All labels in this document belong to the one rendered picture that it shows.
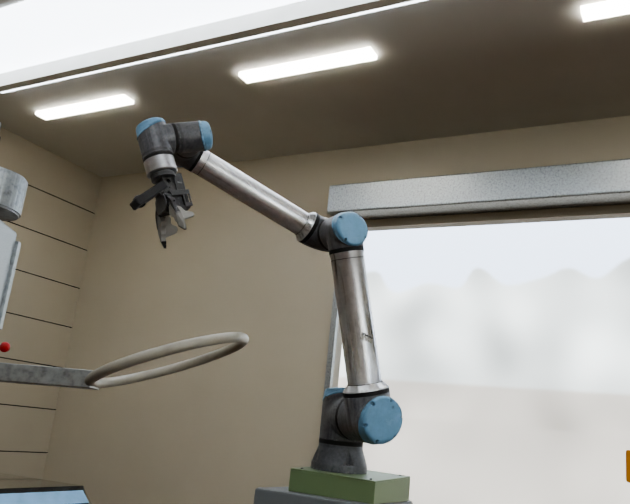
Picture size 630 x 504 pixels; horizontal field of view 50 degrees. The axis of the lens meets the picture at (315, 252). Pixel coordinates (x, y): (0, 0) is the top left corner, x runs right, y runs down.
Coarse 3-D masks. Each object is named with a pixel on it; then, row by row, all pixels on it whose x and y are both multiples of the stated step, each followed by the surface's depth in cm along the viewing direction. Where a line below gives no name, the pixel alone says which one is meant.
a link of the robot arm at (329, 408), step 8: (328, 392) 232; (336, 392) 229; (328, 400) 231; (336, 400) 228; (328, 408) 229; (336, 408) 225; (328, 416) 228; (336, 416) 223; (328, 424) 228; (336, 424) 223; (320, 432) 232; (328, 432) 228; (336, 432) 226; (336, 440) 226; (344, 440) 225; (352, 440) 226
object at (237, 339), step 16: (208, 336) 187; (224, 336) 190; (240, 336) 197; (144, 352) 181; (160, 352) 180; (176, 352) 182; (224, 352) 220; (112, 368) 182; (160, 368) 224; (176, 368) 225; (96, 384) 200; (112, 384) 211
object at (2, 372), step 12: (0, 372) 194; (12, 372) 194; (24, 372) 194; (36, 372) 194; (48, 372) 195; (60, 372) 195; (72, 372) 195; (84, 372) 195; (36, 384) 204; (48, 384) 194; (60, 384) 194; (72, 384) 194; (84, 384) 195
